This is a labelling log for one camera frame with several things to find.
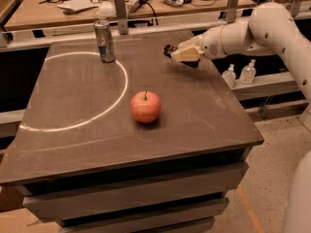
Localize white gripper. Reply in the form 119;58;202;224
171;36;204;62

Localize black rxbar chocolate bar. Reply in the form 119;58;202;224
163;45;199;69

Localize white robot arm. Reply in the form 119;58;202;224
170;2;311;233

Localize red bull can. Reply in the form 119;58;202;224
93;19;116;63

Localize left sanitizer bottle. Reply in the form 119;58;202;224
222;64;236;88

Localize sanitizer bottle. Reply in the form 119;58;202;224
222;64;236;88
239;59;257;83

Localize right sanitizer bottle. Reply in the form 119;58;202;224
239;59;257;83

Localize red apple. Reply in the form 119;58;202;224
130;91;161;123

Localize white papers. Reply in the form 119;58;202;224
57;0;99;11

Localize grey drawer cabinet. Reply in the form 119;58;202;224
1;31;263;233

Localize wooden desk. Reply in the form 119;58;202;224
4;0;257;32

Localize aluminium frame rail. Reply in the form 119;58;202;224
0;3;311;53

